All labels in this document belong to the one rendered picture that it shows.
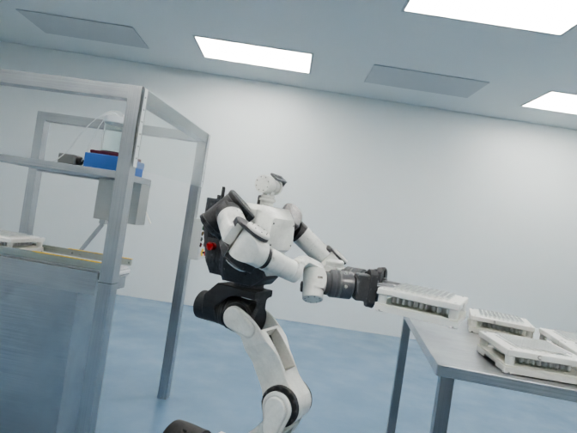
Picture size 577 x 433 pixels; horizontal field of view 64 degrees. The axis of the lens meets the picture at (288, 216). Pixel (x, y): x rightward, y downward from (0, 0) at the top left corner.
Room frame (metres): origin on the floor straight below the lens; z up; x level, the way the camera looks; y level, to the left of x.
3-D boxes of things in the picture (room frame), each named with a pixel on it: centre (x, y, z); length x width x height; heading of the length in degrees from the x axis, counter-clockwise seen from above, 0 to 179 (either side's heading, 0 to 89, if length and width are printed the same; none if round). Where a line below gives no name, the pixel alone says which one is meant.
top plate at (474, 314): (2.03, -0.98, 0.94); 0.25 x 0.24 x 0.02; 160
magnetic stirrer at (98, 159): (2.21, 0.86, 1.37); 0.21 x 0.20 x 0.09; 174
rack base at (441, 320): (1.49, -0.47, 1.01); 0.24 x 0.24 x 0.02; 63
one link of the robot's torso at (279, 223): (1.80, 0.14, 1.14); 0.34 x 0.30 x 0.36; 153
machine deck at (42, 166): (2.17, 1.04, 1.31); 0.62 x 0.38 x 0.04; 84
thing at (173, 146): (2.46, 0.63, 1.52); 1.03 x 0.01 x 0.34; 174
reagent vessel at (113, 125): (2.20, 0.86, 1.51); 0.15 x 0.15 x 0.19
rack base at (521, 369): (1.48, -0.83, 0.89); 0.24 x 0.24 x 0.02; 86
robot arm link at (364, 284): (1.48, -0.25, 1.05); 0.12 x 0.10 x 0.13; 95
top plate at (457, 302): (1.49, -0.47, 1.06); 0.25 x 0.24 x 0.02; 63
